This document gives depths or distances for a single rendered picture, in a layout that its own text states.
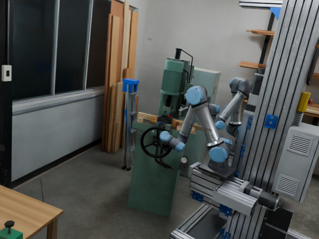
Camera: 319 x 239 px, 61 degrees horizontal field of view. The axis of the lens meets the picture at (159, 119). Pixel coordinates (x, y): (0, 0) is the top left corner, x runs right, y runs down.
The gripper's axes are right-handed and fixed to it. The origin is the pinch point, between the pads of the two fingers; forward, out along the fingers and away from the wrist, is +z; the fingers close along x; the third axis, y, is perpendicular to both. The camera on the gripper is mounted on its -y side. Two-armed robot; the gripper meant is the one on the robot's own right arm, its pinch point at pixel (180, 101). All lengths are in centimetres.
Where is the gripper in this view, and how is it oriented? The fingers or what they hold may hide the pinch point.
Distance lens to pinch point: 243.4
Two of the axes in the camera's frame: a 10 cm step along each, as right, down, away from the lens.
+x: -2.2, 9.7, -0.2
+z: -9.7, -2.2, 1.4
